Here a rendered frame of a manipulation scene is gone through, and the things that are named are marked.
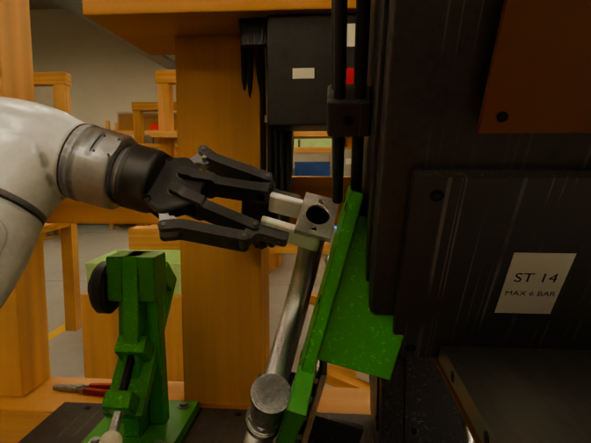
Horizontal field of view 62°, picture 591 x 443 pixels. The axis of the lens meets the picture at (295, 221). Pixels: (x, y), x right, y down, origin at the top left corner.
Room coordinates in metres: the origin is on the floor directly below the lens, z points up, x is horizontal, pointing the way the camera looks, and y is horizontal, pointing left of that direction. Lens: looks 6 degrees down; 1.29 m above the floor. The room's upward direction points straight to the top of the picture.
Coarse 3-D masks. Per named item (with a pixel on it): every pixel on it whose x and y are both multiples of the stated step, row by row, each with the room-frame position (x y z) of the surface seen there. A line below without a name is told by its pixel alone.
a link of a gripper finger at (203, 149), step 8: (200, 152) 0.60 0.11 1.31; (208, 152) 0.60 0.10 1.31; (208, 160) 0.59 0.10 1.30; (216, 160) 0.59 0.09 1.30; (224, 160) 0.59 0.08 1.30; (232, 160) 0.59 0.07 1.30; (208, 168) 0.60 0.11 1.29; (216, 168) 0.60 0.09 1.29; (224, 168) 0.59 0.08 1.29; (232, 168) 0.59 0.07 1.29; (240, 168) 0.59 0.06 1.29; (248, 168) 0.59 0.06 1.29; (256, 168) 0.59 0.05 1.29; (224, 176) 0.60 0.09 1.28; (232, 176) 0.60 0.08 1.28; (240, 176) 0.59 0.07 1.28; (248, 176) 0.59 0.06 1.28; (256, 176) 0.58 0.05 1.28; (264, 176) 0.58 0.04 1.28; (272, 176) 0.58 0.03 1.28
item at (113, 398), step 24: (168, 264) 0.74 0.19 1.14; (168, 288) 0.75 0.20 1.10; (168, 312) 0.74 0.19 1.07; (120, 336) 0.67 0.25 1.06; (144, 336) 0.67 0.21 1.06; (120, 360) 0.68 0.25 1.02; (144, 360) 0.67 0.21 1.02; (120, 384) 0.63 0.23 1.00; (144, 384) 0.65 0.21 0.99; (120, 408) 0.61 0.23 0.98; (144, 408) 0.63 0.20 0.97
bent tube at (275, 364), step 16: (304, 208) 0.54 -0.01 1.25; (320, 208) 0.55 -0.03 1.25; (336, 208) 0.55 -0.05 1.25; (304, 224) 0.53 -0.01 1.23; (320, 224) 0.53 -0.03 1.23; (304, 256) 0.58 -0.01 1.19; (320, 256) 0.59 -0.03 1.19; (304, 272) 0.59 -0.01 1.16; (288, 288) 0.61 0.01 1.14; (304, 288) 0.60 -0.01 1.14; (288, 304) 0.60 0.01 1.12; (304, 304) 0.60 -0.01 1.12; (288, 320) 0.59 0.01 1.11; (288, 336) 0.57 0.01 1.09; (272, 352) 0.56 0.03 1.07; (288, 352) 0.56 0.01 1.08; (272, 368) 0.54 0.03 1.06; (288, 368) 0.55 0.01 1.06
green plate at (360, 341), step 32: (352, 192) 0.42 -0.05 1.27; (352, 224) 0.42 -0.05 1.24; (352, 256) 0.44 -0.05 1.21; (320, 288) 0.50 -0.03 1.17; (352, 288) 0.44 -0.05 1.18; (320, 320) 0.43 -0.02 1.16; (352, 320) 0.44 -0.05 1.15; (384, 320) 0.43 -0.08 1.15; (320, 352) 0.44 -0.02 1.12; (352, 352) 0.44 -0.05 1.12; (384, 352) 0.43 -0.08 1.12
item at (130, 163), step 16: (128, 160) 0.54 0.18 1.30; (144, 160) 0.54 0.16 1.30; (160, 160) 0.56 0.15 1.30; (176, 160) 0.58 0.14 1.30; (128, 176) 0.54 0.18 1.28; (144, 176) 0.54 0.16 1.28; (160, 176) 0.56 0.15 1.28; (176, 176) 0.57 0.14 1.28; (128, 192) 0.54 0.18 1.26; (144, 192) 0.55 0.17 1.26; (160, 192) 0.55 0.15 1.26; (144, 208) 0.55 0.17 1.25; (160, 208) 0.54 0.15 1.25; (176, 208) 0.54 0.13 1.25; (192, 208) 0.55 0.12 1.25
